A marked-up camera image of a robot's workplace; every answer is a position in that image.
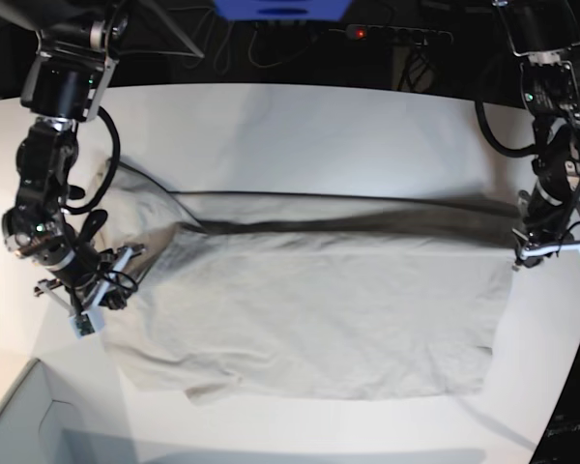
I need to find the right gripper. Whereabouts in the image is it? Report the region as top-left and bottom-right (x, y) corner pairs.
(33, 244), (146, 317)

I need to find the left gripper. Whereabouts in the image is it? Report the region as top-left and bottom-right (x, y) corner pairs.
(512, 220), (580, 269)

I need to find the light grey t-shirt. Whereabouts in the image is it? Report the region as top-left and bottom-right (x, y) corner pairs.
(101, 167), (516, 402)

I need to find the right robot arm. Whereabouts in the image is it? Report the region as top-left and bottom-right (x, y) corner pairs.
(0, 1), (143, 334)

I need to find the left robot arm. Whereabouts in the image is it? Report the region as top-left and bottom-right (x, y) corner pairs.
(475, 1), (580, 269)

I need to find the white cardboard box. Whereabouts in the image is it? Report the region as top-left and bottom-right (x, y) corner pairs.
(0, 359), (138, 463)

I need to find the black power strip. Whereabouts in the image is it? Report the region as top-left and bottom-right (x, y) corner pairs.
(331, 23), (454, 46)

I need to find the blue box at top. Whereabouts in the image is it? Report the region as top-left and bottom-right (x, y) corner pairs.
(214, 0), (352, 21)

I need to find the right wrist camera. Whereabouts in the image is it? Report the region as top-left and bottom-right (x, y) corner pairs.
(69, 307), (105, 339)

